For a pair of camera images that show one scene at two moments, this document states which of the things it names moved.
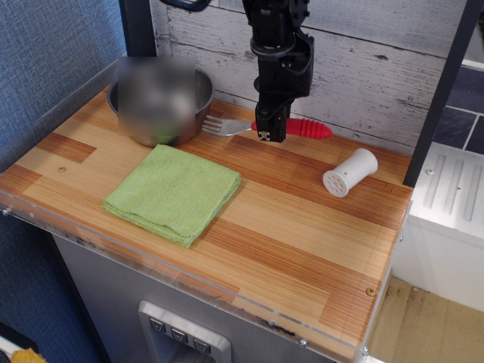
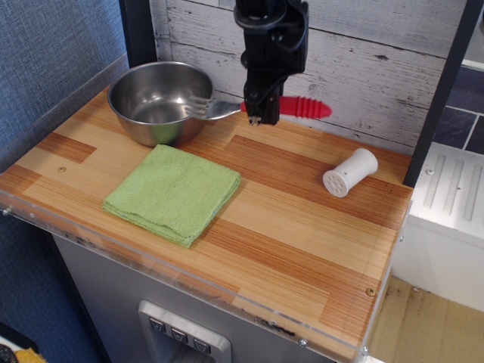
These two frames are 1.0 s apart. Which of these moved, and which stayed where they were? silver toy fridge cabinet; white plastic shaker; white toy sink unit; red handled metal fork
Moved: red handled metal fork
Stayed: silver toy fridge cabinet; white toy sink unit; white plastic shaker
